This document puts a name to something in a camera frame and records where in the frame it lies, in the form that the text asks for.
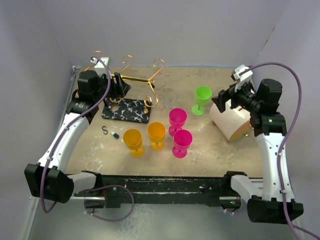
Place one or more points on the pink wine glass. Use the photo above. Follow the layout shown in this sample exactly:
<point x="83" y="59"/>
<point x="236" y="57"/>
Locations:
<point x="177" y="119"/>
<point x="182" y="140"/>

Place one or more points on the white cylindrical box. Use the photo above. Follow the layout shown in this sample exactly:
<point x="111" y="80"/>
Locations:
<point x="233" y="123"/>

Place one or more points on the orange wine glass left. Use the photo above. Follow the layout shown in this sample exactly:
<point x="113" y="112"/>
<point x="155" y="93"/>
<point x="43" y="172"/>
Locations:
<point x="134" y="141"/>

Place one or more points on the pink wine glass front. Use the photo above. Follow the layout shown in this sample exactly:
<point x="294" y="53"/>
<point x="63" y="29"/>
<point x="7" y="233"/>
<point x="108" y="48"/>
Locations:
<point x="182" y="140"/>

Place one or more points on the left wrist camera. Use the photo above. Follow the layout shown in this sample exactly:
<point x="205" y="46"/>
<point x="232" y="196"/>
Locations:
<point x="99" y="67"/>

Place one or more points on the small blue dropper bottle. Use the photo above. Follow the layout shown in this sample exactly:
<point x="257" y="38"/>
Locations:
<point x="115" y="135"/>

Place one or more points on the green wine glass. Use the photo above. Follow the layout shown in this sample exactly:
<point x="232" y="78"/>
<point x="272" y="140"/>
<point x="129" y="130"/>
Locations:
<point x="202" y="96"/>

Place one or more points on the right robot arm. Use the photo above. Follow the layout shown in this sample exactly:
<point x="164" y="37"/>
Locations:
<point x="275" y="202"/>

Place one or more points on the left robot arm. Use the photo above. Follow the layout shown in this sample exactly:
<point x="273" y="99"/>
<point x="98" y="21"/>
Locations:
<point x="47" y="179"/>

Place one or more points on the black base frame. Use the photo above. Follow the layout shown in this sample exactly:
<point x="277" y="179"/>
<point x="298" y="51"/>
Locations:
<point x="114" y="190"/>

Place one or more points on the orange wine glass right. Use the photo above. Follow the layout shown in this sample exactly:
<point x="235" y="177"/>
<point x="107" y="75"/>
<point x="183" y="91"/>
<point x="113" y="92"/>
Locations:
<point x="156" y="133"/>

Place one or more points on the orange wine glass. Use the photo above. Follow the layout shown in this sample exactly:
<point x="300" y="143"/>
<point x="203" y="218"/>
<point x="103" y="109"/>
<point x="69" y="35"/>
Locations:
<point x="134" y="141"/>
<point x="156" y="133"/>

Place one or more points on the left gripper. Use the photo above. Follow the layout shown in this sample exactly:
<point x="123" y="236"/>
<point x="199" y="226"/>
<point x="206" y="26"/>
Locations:
<point x="120" y="89"/>

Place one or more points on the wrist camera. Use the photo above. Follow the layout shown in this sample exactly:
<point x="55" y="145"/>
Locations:
<point x="99" y="67"/>
<point x="241" y="75"/>

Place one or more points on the black S carabiner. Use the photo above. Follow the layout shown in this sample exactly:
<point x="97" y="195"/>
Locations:
<point x="104" y="130"/>

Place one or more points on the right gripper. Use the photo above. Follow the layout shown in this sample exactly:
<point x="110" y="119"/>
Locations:
<point x="224" y="95"/>

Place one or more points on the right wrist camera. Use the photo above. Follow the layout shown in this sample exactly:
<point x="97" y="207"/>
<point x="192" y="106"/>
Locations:
<point x="241" y="75"/>

